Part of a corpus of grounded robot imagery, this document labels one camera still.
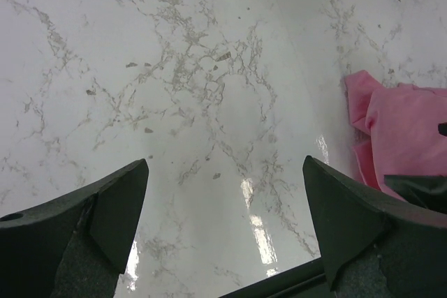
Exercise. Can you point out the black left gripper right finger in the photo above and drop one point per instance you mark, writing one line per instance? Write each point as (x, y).
(372, 244)

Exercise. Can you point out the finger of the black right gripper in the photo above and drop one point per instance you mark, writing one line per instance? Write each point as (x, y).
(424, 191)

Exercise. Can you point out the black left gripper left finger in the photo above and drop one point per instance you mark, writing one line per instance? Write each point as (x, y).
(76, 245)

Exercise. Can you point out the pink t shirt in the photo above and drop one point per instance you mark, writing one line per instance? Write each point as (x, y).
(402, 124)

